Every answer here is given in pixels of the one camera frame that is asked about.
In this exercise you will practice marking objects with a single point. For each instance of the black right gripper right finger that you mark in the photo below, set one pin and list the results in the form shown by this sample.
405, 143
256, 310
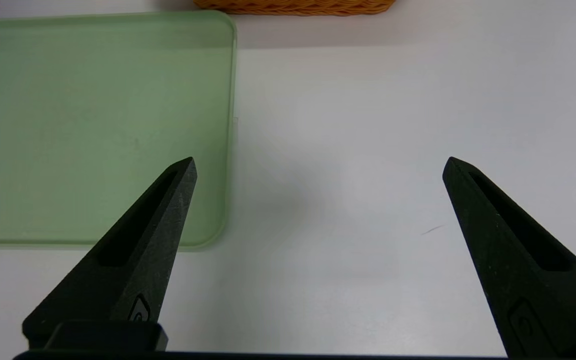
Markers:
533, 270

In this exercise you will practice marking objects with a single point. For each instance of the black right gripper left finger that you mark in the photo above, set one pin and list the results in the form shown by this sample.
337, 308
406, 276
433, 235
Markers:
133, 260

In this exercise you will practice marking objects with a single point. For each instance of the light green plastic tray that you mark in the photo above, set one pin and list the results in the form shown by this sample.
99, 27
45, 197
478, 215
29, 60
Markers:
78, 125

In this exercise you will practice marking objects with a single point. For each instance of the orange wicker basket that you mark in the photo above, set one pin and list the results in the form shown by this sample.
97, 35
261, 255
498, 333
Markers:
298, 6

